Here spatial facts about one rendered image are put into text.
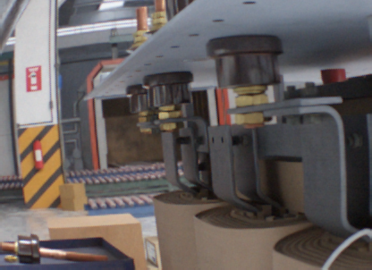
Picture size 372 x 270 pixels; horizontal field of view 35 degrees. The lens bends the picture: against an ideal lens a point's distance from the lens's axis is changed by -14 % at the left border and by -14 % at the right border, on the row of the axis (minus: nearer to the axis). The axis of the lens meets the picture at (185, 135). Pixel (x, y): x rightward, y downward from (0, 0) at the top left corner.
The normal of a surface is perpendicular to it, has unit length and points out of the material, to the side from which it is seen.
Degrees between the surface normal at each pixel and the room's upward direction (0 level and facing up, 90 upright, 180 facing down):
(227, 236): 90
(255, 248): 90
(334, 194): 90
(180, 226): 90
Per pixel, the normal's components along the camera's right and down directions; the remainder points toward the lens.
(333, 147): -0.97, 0.10
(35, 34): 0.22, 0.00
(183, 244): -0.72, 0.07
